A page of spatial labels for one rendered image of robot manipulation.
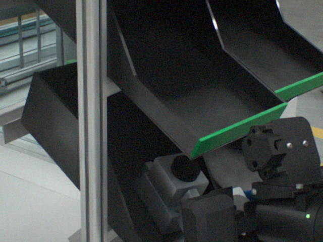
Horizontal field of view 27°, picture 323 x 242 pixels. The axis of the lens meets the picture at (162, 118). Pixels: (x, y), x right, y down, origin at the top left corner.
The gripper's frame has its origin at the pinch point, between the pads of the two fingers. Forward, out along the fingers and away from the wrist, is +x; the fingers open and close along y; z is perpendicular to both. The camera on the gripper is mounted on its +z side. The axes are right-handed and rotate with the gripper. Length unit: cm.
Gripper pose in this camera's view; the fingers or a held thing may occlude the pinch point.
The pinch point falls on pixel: (231, 207)
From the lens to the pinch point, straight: 63.8
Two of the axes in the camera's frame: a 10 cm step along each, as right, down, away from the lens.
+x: -6.0, -0.2, 8.0
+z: -0.8, -9.9, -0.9
